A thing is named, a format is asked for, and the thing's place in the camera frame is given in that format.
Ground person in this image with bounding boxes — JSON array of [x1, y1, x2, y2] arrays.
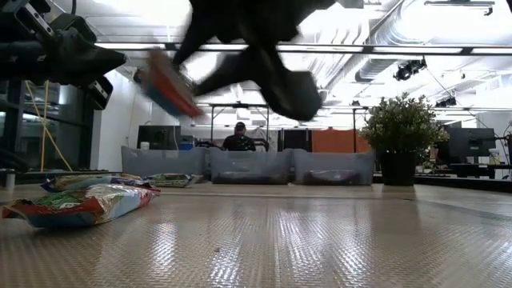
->
[[221, 121, 258, 152]]

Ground long overhead light bar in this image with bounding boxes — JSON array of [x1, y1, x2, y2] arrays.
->
[[94, 41, 512, 56]]

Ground black computer monitor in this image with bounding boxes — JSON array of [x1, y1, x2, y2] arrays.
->
[[446, 126, 497, 159], [137, 125, 182, 151]]

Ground green potted plant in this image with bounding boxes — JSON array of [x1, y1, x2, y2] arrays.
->
[[358, 92, 451, 187]]

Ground black aluminium rig frame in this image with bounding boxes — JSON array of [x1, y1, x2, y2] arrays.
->
[[0, 167, 512, 195]]

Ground grey translucent plastic bin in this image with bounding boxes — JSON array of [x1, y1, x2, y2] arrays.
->
[[207, 147, 294, 186], [121, 145, 210, 181], [292, 148, 376, 186]]

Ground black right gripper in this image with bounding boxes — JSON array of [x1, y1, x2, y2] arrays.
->
[[170, 18, 325, 122]]

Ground red and green granola bar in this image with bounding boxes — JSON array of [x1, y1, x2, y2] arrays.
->
[[138, 49, 206, 120], [1, 182, 161, 230]]

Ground black partition panel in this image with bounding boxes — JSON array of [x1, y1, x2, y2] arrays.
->
[[282, 128, 310, 152]]

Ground orange partition panel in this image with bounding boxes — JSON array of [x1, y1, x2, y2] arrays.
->
[[311, 128, 367, 154]]

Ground black background rig frame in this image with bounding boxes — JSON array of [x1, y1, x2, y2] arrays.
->
[[207, 102, 370, 154]]

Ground blue granola bar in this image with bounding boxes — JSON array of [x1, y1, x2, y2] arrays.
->
[[143, 172, 203, 189], [39, 173, 161, 194]]

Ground yellow extension cable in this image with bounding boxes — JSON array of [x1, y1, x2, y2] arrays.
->
[[23, 79, 74, 173], [38, 79, 50, 173]]

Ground translucent baking mat black border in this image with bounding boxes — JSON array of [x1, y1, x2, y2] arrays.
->
[[0, 191, 512, 288]]

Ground small white cylinder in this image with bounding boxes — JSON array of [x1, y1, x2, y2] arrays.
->
[[4, 168, 17, 191]]

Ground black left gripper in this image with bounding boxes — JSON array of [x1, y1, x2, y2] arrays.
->
[[0, 0, 128, 111]]

